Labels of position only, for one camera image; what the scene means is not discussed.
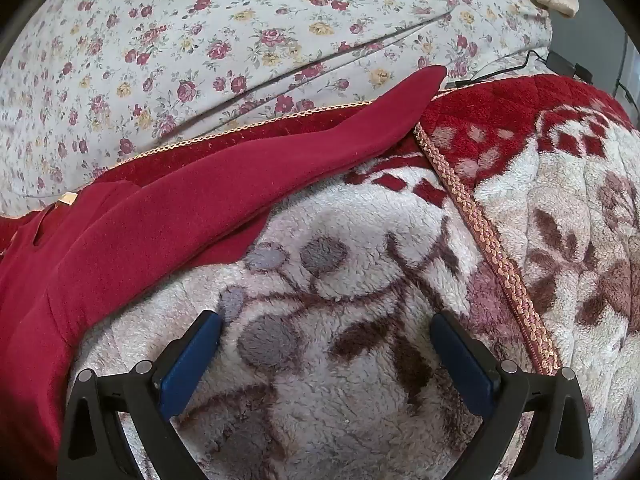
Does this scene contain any red and white plush blanket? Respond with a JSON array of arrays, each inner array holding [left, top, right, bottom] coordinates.
[[0, 74, 640, 480]]

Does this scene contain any black power adapter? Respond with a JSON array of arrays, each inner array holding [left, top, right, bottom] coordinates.
[[547, 50, 596, 83]]

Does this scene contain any black cable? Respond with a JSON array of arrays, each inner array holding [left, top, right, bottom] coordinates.
[[445, 50, 551, 89]]

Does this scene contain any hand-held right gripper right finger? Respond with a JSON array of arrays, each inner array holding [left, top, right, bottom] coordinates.
[[429, 310, 594, 480]]

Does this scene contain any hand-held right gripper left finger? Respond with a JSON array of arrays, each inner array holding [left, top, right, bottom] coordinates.
[[56, 310, 223, 480]]

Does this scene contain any floral print quilt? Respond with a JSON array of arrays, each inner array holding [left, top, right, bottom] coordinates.
[[0, 0, 556, 217]]

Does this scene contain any red fleece garment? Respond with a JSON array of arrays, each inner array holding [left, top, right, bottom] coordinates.
[[0, 65, 448, 480]]

